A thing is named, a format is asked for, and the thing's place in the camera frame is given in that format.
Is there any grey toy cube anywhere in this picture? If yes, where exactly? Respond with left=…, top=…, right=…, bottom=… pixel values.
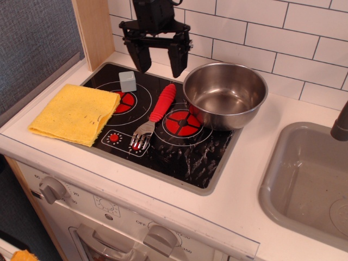
left=119, top=71, right=136, bottom=92

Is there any black toy stove top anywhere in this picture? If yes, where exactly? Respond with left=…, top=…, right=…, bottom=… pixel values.
left=83, top=63, right=240, bottom=195

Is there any grey oven door handle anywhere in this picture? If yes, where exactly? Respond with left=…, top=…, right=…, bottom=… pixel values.
left=76, top=224, right=149, bottom=260

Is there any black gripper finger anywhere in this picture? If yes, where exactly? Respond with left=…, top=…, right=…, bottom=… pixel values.
left=168, top=45, right=188, bottom=78
left=127, top=45, right=152, bottom=73

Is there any stainless steel pot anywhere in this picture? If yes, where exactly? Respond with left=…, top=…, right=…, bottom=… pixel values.
left=183, top=63, right=268, bottom=131

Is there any orange cloth at corner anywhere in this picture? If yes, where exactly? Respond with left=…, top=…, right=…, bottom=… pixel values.
left=11, top=250, right=39, bottom=261

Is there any grey oven knob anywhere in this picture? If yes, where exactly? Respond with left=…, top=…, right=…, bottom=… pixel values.
left=143, top=225, right=179, bottom=257
left=39, top=177, right=67, bottom=204

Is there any grey faucet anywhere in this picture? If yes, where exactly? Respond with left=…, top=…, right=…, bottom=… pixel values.
left=330, top=102, right=348, bottom=141

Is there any grey sink basin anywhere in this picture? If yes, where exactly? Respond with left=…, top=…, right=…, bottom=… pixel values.
left=259, top=122, right=347, bottom=251

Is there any wooden side post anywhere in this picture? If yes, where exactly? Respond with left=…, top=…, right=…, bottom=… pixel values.
left=72, top=0, right=115, bottom=71

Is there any right grey oven knob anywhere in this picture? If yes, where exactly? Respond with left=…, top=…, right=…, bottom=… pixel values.
left=143, top=225, right=179, bottom=257

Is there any red handled metal fork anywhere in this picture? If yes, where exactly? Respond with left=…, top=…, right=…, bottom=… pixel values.
left=130, top=83, right=176, bottom=150

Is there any left grey oven knob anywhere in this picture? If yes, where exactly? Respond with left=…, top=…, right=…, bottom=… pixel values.
left=39, top=177, right=67, bottom=204

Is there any yellow folded cloth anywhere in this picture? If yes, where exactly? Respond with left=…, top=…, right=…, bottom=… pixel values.
left=28, top=84, right=121, bottom=147

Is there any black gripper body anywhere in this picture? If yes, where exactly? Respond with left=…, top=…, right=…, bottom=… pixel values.
left=119, top=0, right=192, bottom=52

